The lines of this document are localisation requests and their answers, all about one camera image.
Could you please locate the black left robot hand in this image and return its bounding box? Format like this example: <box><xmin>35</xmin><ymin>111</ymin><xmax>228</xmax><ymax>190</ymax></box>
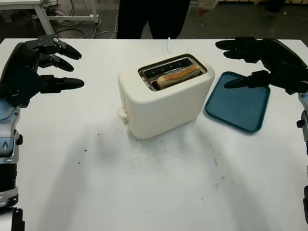
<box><xmin>0</xmin><ymin>35</ymin><xmax>84</xmax><ymax>97</ymax></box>

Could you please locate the black bin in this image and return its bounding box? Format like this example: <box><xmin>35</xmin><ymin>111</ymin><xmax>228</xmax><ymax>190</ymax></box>
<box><xmin>266</xmin><ymin>0</ymin><xmax>283</xmax><ymax>13</ymax></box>

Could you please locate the teal plastic tray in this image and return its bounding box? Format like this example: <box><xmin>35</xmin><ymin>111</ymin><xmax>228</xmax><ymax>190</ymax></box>
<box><xmin>205</xmin><ymin>71</ymin><xmax>271</xmax><ymax>133</ymax></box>

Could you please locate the cream white toaster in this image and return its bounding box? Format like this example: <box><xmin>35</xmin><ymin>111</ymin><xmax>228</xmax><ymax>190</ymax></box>
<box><xmin>117</xmin><ymin>53</ymin><xmax>216</xmax><ymax>140</ymax></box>

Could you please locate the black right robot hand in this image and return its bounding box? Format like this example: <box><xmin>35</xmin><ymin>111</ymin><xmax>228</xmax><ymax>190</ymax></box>
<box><xmin>215</xmin><ymin>36</ymin><xmax>308</xmax><ymax>89</ymax></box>

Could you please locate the black floor cable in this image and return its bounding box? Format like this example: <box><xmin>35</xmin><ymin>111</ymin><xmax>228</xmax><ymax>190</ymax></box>
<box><xmin>54</xmin><ymin>28</ymin><xmax>97</xmax><ymax>39</ymax></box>

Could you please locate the white metal desk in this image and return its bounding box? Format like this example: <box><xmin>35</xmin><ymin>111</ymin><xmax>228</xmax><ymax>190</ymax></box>
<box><xmin>0</xmin><ymin>0</ymin><xmax>100</xmax><ymax>37</ymax></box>

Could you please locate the white toaster power cord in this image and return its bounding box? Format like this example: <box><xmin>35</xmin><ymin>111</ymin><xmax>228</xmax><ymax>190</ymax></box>
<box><xmin>165</xmin><ymin>37</ymin><xmax>174</xmax><ymax>55</ymax></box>

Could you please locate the person in black trousers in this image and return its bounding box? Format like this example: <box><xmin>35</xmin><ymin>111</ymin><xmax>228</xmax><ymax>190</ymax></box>
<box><xmin>116</xmin><ymin>0</ymin><xmax>190</xmax><ymax>39</ymax></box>

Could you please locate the slice of toast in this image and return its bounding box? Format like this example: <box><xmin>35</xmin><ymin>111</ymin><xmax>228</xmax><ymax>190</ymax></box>
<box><xmin>156</xmin><ymin>64</ymin><xmax>202</xmax><ymax>90</ymax></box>

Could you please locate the long white floor cable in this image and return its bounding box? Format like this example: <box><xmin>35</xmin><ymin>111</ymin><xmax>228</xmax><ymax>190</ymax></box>
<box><xmin>92</xmin><ymin>9</ymin><xmax>120</xmax><ymax>39</ymax></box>

